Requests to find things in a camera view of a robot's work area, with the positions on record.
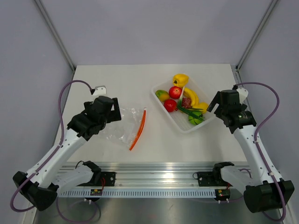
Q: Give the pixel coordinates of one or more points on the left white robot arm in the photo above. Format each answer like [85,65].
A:
[40,185]

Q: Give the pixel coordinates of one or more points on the red pomegranate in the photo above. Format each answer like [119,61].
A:
[170,105]

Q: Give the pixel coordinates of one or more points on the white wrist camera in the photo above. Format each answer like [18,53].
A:
[99,90]
[243,93]

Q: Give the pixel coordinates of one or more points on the red apple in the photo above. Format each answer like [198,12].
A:
[175,92]

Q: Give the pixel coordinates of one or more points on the white slotted cable duct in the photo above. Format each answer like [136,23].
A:
[139,193]

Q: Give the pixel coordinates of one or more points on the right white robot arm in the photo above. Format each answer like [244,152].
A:
[265,189]

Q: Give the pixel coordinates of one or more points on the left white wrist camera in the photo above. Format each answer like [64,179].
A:
[99,90]

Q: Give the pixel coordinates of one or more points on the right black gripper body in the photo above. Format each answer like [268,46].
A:
[220,111]

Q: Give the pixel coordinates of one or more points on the aluminium mounting rail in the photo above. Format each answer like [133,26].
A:
[155,175]

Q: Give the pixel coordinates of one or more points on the right aluminium frame post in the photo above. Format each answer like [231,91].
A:
[258,31]

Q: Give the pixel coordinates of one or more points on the yellow lemon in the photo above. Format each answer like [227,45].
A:
[202,107]

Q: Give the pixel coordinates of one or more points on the yellow banana bunch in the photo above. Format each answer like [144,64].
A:
[192,95]

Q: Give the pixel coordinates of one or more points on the green spring onion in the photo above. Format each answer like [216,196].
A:
[184,110]

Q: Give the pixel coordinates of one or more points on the green apple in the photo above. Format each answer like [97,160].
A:
[196,120]

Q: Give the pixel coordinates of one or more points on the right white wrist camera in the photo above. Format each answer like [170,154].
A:
[243,93]

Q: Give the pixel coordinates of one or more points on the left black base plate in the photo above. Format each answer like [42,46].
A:
[107,179]

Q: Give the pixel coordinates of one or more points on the left aluminium frame post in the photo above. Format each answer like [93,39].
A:
[55,35]

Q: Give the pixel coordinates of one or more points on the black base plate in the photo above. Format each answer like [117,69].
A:
[107,179]
[205,179]

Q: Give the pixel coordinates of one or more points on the yellow bell pepper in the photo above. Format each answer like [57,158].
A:
[180,80]

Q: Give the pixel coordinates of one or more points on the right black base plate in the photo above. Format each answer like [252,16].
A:
[205,179]

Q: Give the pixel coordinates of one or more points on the purple grape bunch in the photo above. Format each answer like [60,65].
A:
[186,103]

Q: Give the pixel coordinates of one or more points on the clear orange-zip bag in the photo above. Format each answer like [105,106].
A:
[128,130]

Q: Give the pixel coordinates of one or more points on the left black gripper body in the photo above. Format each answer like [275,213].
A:
[88,105]

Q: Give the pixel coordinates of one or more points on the aluminium frame post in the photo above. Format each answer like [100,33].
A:
[258,31]
[55,35]

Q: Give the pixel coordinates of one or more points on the green orange mango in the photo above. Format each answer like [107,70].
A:
[162,95]

